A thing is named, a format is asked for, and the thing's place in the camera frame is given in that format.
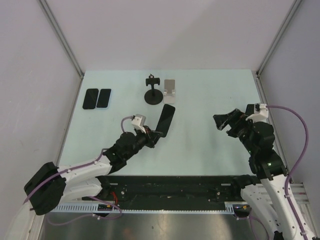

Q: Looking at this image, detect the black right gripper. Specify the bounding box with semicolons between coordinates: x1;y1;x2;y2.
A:
213;108;258;155

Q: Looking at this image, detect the purple cable lower right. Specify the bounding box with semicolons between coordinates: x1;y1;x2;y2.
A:
248;214;271;240

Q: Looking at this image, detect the purple cable lower left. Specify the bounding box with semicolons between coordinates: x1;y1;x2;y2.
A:
46;196;123;226

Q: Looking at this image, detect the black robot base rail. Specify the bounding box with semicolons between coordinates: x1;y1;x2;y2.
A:
97;175;260;212

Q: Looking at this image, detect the white phone stand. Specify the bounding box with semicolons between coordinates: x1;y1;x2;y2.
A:
163;79;176;105

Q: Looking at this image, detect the white slotted cable duct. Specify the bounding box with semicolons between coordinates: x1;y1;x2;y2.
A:
53;201;237;215

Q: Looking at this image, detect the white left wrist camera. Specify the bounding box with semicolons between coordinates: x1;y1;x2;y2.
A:
131;114;146;134

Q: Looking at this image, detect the black phone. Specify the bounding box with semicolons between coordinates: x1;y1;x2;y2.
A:
155;104;176;138

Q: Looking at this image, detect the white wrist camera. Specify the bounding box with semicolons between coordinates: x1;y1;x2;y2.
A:
245;103;269;123
131;114;146;134

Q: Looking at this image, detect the aluminium corner frame post right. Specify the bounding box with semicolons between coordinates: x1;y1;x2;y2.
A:
256;0;305;76

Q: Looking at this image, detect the aluminium corner frame post left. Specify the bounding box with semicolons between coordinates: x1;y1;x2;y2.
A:
37;0;85;78

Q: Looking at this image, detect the black smartphone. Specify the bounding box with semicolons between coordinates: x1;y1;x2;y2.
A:
82;88;99;110

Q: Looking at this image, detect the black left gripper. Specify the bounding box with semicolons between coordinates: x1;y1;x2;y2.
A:
124;124;162;160

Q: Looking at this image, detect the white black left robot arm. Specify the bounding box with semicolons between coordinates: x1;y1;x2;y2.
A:
23;126;165;216

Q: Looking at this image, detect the black round-base phone stand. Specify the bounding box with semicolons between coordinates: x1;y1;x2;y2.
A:
144;74;163;105

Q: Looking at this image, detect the aluminium corner frame post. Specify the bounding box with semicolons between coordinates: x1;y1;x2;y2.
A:
256;0;305;76
37;0;85;78

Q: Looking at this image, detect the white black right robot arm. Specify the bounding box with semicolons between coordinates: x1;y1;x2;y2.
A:
213;103;318;240

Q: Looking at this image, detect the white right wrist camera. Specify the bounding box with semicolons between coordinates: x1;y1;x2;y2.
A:
245;103;269;123

